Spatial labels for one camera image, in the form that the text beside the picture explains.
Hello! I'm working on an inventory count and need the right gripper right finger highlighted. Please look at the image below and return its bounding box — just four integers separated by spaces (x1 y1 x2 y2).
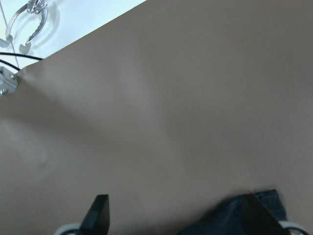
241 194 284 235

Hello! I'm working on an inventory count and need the grabber reaching tool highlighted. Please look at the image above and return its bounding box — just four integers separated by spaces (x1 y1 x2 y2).
0 0 48 54

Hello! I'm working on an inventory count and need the aluminium cell frame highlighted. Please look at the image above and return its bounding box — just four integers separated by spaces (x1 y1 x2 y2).
0 66 19 97

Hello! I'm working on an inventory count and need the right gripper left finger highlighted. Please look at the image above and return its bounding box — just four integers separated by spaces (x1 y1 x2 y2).
79 194 110 235

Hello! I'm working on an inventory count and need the black t-shirt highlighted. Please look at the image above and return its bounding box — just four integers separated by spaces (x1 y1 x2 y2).
178 189 287 235

